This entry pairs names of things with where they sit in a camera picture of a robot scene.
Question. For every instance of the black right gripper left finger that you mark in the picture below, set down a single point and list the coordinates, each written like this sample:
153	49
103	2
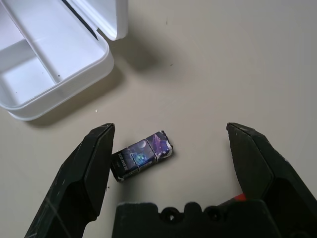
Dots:
74	178

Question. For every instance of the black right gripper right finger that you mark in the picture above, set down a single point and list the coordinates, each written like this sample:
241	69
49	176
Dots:
267	173

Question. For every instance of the small dark printed eraser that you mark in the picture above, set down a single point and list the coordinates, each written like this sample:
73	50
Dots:
142	156

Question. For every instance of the white plastic pencil case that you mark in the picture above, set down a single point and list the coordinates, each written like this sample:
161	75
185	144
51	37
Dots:
49	49

